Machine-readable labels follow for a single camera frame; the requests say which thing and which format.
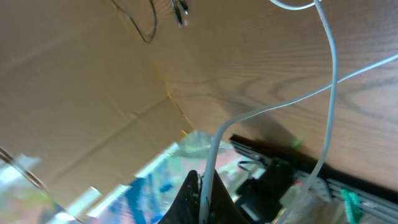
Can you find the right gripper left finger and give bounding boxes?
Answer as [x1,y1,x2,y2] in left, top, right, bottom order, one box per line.
[159,170,200,224]

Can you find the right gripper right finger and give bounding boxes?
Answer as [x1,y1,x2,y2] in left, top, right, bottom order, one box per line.
[210,172,248,224]

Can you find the black usb cable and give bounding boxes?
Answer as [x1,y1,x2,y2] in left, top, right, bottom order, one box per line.
[110,0,158,44]

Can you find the white cable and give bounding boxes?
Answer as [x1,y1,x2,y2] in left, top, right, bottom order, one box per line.
[198,0,398,224]

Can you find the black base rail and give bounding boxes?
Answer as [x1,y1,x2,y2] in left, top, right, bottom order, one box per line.
[229,133,398,224]

